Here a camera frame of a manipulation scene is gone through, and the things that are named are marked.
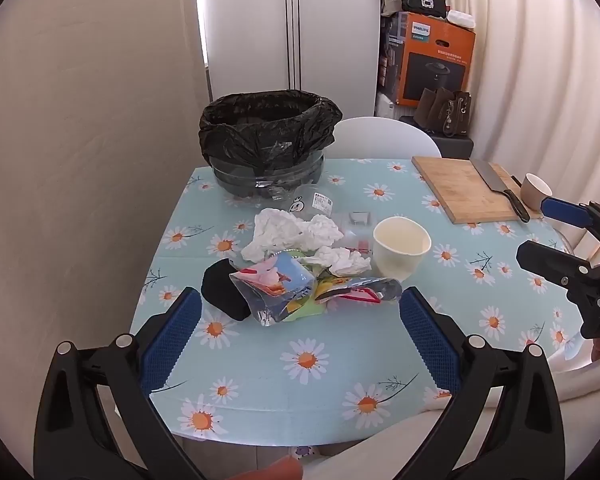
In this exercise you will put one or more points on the white curtain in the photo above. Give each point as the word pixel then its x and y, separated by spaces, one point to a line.
pixel 540 85

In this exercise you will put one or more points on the white chair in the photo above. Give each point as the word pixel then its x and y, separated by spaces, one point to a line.
pixel 380 137

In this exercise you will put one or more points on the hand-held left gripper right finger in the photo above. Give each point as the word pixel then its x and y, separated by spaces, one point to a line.
pixel 430 340

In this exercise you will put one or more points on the blue daisy tablecloth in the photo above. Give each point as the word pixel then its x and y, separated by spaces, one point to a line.
pixel 340 380

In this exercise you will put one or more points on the white appliance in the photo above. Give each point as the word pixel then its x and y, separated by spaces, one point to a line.
pixel 386 107

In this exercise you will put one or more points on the black cloth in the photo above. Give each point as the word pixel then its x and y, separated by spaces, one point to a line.
pixel 225 290

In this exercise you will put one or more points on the orange cardboard box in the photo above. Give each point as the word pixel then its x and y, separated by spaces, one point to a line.
pixel 435 67

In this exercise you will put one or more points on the white pouch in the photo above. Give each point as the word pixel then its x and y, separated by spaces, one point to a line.
pixel 462 19

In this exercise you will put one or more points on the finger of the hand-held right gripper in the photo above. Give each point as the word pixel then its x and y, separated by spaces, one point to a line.
pixel 550 262
pixel 565 211

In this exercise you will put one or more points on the white paper cup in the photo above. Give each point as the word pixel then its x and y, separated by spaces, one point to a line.
pixel 400 250

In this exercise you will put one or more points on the black bag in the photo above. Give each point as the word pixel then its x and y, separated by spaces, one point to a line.
pixel 422 1

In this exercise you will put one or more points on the red snack packet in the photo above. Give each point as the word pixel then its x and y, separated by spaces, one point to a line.
pixel 360 291

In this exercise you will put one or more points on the large crumpled white tissue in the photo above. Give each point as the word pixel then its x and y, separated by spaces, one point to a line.
pixel 280 232

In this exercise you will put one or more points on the small crumpled white tissue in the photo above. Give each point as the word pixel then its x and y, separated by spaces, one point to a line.
pixel 342 260

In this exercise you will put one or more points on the black storage box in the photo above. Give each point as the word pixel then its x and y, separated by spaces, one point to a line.
pixel 455 146

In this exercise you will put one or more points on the brown and white cup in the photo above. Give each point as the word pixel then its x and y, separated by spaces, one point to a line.
pixel 535 192

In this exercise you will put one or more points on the clear plastic bag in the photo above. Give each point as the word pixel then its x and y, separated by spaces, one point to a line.
pixel 325 203

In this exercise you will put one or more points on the wooden cutting board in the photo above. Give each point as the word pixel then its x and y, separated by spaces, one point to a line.
pixel 455 187

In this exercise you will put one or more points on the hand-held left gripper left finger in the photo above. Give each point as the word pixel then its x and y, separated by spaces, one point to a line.
pixel 172 340

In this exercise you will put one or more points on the blue and pink snack packet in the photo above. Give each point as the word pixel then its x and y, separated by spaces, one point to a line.
pixel 275 280

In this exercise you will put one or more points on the brown handbag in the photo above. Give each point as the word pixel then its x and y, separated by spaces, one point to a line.
pixel 442 110

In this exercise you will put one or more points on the light green cup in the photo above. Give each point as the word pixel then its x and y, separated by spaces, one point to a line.
pixel 302 311

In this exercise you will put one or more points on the trash bin with black bag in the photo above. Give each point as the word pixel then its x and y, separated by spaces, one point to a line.
pixel 270 130

